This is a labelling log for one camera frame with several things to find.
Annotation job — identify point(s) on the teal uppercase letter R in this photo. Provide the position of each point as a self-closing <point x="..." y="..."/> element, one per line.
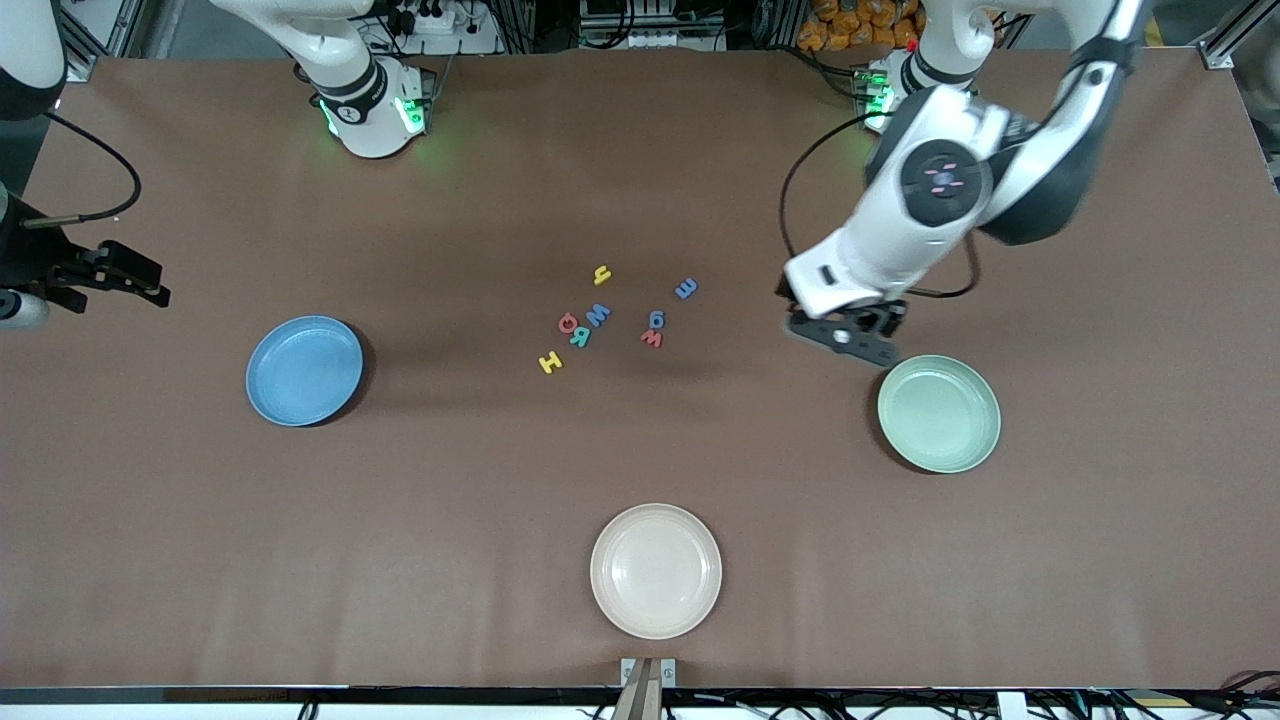
<point x="578" y="338"/>

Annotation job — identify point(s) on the cream plate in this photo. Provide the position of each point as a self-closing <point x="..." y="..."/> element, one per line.
<point x="655" y="570"/>

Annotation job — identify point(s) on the blue plate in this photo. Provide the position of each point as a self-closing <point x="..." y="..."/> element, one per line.
<point x="300" y="385"/>

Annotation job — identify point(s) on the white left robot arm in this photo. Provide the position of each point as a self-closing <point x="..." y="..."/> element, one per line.
<point x="880" y="255"/>

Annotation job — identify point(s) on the green plate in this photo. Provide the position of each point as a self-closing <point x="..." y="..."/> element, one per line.
<point x="940" y="415"/>

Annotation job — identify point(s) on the red uppercase letter G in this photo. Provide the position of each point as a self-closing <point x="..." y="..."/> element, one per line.
<point x="562" y="323"/>

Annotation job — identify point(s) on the blue lowercase letter m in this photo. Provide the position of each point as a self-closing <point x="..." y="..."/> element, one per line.
<point x="686" y="289"/>

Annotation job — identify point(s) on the blue uppercase letter M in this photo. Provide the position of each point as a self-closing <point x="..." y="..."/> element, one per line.
<point x="599" y="315"/>

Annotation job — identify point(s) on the orange packaged goods pile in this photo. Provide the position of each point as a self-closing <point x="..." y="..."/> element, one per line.
<point x="850" y="25"/>

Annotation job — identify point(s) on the aluminium frame post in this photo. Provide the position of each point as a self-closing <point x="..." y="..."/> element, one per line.
<point x="1218" y="57"/>
<point x="85" y="50"/>

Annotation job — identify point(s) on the metal bracket with beam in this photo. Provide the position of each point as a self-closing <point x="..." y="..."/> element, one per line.
<point x="648" y="690"/>

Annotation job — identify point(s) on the brown table cover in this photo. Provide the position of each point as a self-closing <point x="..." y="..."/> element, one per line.
<point x="450" y="500"/>

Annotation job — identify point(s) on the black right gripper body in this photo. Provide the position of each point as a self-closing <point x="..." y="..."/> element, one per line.
<point x="28" y="255"/>

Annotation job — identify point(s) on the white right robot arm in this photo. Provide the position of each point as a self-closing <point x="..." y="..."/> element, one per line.
<point x="370" y="120"/>

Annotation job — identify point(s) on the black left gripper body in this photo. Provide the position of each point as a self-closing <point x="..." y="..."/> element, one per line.
<point x="886" y="314"/>

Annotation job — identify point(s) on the grey rack equipment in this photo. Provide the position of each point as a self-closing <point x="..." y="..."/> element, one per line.
<point x="650" y="38"/>

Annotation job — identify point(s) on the yellow uppercase letter H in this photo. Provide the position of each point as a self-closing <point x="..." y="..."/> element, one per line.
<point x="550" y="363"/>

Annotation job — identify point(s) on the white power strip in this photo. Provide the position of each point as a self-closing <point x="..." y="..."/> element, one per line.
<point x="470" y="40"/>

